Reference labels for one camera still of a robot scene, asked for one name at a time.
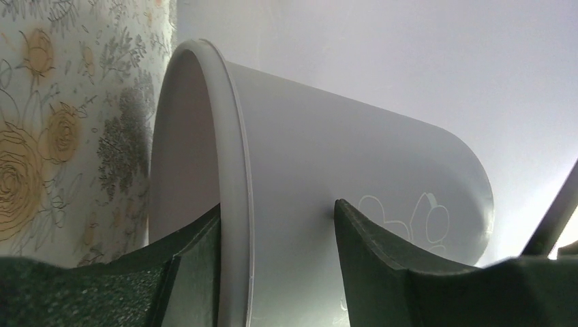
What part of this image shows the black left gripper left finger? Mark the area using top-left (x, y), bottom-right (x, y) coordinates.
top-left (1, 206), bottom-right (221, 326)

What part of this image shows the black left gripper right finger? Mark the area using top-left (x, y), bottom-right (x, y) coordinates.
top-left (334, 200), bottom-right (577, 326)

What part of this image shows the grey plastic bucket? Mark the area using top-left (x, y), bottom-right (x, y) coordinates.
top-left (149, 40), bottom-right (494, 326)

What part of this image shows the floral patterned table mat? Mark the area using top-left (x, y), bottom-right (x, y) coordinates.
top-left (1, 0), bottom-right (177, 267)

